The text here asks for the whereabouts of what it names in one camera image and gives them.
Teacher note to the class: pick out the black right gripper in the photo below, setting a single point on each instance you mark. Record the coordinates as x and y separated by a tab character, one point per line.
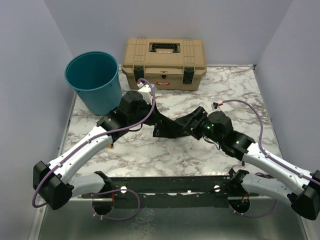
201	114

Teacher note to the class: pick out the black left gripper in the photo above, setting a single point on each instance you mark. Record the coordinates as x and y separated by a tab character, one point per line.
149	106

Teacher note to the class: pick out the black plastic trash bag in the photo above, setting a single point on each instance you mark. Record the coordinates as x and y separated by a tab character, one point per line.
164	127

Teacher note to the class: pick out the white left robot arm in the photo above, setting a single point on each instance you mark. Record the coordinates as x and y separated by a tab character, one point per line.
55	182

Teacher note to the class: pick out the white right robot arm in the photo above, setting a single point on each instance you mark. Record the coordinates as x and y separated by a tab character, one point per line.
289	184

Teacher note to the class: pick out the teal plastic trash bin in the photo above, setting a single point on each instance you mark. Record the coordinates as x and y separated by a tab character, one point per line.
94	76

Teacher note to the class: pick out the yellow black utility knife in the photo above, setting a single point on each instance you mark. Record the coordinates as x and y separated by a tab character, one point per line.
110	146

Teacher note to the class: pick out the tan plastic toolbox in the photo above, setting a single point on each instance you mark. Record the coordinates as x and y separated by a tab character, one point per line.
169	64

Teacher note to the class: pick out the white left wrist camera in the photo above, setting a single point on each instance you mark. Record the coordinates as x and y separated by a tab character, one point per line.
146	91

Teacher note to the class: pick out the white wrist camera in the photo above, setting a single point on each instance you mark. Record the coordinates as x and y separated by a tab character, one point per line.
146	91
216	106

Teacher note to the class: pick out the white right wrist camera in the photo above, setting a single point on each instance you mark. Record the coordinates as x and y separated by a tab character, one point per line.
216	106

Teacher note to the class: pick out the black front mounting rail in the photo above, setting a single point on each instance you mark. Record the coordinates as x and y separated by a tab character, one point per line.
168	192

